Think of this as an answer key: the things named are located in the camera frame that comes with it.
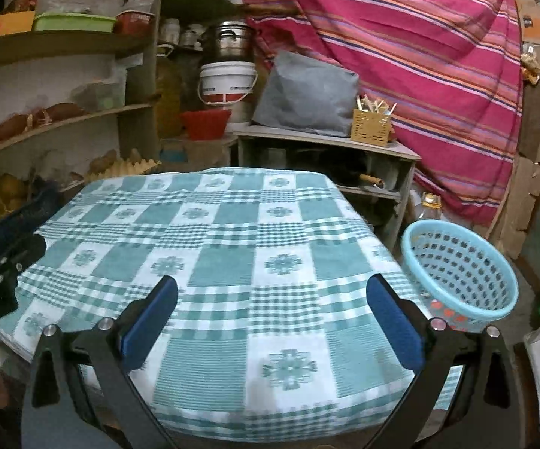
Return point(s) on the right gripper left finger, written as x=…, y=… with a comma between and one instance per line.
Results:
x=57, y=412

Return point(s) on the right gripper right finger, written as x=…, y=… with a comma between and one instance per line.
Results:
x=485, y=411

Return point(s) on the orange wrapper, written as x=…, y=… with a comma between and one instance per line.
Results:
x=439, y=309

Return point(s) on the light blue plastic basket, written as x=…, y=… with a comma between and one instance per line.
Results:
x=454, y=265

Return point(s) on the yellow egg tray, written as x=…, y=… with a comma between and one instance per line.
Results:
x=121, y=168

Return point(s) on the green checkered tablecloth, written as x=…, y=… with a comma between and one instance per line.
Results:
x=271, y=340

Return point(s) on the oil bottle yellow cap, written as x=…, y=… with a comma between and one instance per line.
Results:
x=430, y=207

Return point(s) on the cardboard box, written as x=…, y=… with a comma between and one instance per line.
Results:
x=185, y=155

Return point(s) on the grey low shelf unit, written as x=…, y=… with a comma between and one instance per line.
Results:
x=342, y=161

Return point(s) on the red plastic basin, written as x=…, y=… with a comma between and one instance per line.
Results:
x=205, y=125

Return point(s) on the green plastic tray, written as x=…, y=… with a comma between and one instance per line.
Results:
x=73, y=21

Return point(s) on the white plastic bucket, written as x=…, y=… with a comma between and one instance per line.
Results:
x=229, y=85

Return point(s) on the yellow chopstick holder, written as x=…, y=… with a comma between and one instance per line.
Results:
x=372, y=121

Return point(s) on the metal pot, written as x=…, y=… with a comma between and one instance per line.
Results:
x=230, y=40

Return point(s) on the grey cushion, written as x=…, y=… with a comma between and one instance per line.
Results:
x=308, y=95

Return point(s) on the striped pink cloth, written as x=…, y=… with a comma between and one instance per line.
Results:
x=450, y=68

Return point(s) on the wooden wall shelf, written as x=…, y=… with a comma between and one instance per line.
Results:
x=67, y=98

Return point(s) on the wooden handled tool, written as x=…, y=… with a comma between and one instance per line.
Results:
x=372, y=181

